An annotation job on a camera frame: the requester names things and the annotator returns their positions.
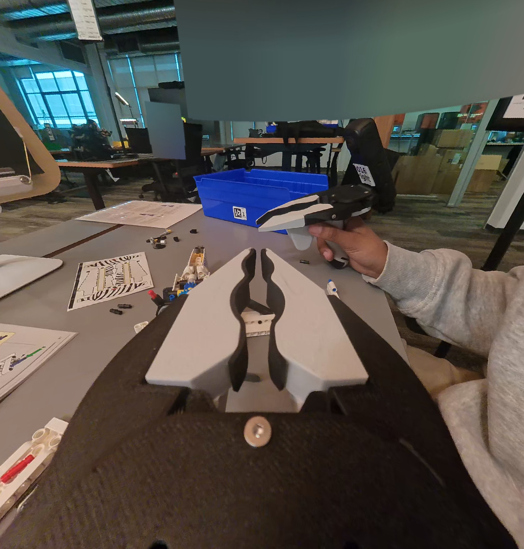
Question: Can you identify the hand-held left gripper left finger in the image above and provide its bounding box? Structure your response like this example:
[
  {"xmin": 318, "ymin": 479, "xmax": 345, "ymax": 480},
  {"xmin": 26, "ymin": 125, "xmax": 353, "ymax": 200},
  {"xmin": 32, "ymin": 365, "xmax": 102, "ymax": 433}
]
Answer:
[{"xmin": 145, "ymin": 247, "xmax": 257, "ymax": 399}]

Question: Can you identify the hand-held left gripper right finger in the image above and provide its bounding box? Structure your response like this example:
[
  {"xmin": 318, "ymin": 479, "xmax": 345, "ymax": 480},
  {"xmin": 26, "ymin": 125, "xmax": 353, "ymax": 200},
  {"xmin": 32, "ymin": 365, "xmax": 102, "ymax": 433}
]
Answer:
[{"xmin": 260, "ymin": 247, "xmax": 370, "ymax": 407}]

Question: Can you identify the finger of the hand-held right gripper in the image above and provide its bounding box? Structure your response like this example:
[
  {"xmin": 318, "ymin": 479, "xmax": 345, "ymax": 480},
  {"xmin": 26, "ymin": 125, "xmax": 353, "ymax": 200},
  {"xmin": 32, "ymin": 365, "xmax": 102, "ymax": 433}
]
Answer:
[
  {"xmin": 255, "ymin": 194, "xmax": 332, "ymax": 226},
  {"xmin": 258, "ymin": 207, "xmax": 332, "ymax": 232}
]

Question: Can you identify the small white lego assembly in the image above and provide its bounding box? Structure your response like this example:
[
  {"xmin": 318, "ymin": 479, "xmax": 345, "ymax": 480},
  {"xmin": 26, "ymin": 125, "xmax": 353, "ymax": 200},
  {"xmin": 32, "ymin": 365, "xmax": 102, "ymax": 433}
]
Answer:
[{"xmin": 242, "ymin": 312, "xmax": 275, "ymax": 338}]

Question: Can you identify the zebra-striped lego helicopter model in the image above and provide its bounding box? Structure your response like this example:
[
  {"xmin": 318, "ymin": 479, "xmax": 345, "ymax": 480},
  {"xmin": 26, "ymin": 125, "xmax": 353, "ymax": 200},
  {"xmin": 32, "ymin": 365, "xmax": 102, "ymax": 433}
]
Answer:
[{"xmin": 148, "ymin": 246, "xmax": 211, "ymax": 316}]

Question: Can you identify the person's right forearm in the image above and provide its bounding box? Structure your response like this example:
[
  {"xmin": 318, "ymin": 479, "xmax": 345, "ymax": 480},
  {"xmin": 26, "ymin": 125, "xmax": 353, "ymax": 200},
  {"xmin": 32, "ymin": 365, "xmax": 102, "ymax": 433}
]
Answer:
[{"xmin": 364, "ymin": 240, "xmax": 507, "ymax": 361}]

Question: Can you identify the lego instruction booklet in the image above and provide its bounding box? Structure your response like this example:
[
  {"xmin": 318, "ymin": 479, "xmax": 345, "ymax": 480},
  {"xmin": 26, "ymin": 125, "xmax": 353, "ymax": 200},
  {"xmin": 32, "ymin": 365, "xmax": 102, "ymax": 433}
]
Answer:
[{"xmin": 0, "ymin": 322, "xmax": 78, "ymax": 410}]

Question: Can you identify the large white lego panel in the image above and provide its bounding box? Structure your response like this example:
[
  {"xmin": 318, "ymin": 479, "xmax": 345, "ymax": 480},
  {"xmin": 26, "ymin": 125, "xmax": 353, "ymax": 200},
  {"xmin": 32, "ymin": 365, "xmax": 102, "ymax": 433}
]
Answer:
[{"xmin": 0, "ymin": 417, "xmax": 69, "ymax": 532}]

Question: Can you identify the red lego axle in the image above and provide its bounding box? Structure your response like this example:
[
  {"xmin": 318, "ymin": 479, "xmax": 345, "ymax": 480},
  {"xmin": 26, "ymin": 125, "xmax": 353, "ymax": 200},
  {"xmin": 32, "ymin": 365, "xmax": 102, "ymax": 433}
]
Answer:
[{"xmin": 1, "ymin": 455, "xmax": 35, "ymax": 483}]

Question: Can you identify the person's right hand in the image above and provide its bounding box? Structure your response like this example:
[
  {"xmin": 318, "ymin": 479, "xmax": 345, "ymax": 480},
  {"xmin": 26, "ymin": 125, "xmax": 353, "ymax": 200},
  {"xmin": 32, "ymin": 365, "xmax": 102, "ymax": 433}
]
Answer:
[{"xmin": 307, "ymin": 218, "xmax": 390, "ymax": 279}]

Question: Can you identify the blue plastic bin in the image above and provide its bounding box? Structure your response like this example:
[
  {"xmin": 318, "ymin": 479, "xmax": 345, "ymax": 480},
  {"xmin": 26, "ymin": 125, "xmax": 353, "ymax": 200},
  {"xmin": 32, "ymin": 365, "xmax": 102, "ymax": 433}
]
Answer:
[{"xmin": 193, "ymin": 168, "xmax": 330, "ymax": 234}]

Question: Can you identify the wooden office desk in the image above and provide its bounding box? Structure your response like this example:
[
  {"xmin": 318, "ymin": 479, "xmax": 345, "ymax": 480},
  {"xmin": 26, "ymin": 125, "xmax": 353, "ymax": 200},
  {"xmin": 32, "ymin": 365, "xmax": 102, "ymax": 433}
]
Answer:
[
  {"xmin": 233, "ymin": 136, "xmax": 346, "ymax": 174},
  {"xmin": 56, "ymin": 156, "xmax": 140, "ymax": 211}
]

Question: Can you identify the black bag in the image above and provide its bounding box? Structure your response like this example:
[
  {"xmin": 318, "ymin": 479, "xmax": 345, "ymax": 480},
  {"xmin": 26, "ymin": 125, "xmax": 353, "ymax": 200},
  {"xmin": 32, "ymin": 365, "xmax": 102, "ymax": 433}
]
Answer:
[{"xmin": 275, "ymin": 121, "xmax": 344, "ymax": 144}]

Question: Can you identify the stack of cardboard boxes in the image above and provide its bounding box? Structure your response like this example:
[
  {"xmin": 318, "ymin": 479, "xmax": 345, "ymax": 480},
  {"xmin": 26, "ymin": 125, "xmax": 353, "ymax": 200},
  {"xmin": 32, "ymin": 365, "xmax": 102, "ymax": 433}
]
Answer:
[{"xmin": 393, "ymin": 129, "xmax": 503, "ymax": 196}]

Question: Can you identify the zebra-striped sticker sheet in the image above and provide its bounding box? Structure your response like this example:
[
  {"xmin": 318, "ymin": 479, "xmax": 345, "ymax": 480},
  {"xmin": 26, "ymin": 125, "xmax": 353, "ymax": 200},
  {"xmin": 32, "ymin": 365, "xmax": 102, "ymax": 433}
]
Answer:
[{"xmin": 67, "ymin": 252, "xmax": 154, "ymax": 311}]

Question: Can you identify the person's leg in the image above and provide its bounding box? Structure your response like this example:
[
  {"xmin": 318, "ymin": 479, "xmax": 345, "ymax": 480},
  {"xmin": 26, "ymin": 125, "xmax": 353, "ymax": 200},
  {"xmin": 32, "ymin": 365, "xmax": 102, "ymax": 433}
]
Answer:
[{"xmin": 405, "ymin": 344, "xmax": 485, "ymax": 401}]

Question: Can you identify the white printed paper sheet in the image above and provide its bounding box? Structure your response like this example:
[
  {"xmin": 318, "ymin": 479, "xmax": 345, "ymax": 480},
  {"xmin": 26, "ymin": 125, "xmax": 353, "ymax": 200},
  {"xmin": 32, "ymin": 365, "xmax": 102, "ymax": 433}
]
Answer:
[{"xmin": 75, "ymin": 200, "xmax": 203, "ymax": 229}]

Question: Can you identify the white tablet stand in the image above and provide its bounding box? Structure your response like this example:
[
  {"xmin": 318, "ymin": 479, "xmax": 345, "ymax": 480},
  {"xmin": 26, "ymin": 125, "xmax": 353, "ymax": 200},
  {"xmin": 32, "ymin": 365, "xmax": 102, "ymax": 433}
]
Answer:
[{"xmin": 0, "ymin": 172, "xmax": 64, "ymax": 305}]

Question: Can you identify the white sign board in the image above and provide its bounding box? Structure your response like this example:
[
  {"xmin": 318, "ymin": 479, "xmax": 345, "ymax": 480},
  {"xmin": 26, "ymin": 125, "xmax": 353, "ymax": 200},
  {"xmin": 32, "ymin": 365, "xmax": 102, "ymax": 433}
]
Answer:
[{"xmin": 483, "ymin": 92, "xmax": 524, "ymax": 271}]

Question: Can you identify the person's grey sweatshirt torso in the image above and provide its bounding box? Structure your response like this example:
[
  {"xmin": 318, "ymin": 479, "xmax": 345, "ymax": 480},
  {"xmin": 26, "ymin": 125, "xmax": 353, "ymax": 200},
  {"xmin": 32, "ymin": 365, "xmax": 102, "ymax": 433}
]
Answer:
[{"xmin": 433, "ymin": 244, "xmax": 524, "ymax": 549}]

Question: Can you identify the hanging paper sign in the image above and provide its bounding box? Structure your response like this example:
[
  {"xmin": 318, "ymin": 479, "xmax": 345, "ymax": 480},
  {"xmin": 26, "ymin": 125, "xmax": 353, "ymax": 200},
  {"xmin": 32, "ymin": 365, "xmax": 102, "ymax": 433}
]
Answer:
[{"xmin": 67, "ymin": 0, "xmax": 103, "ymax": 41}]

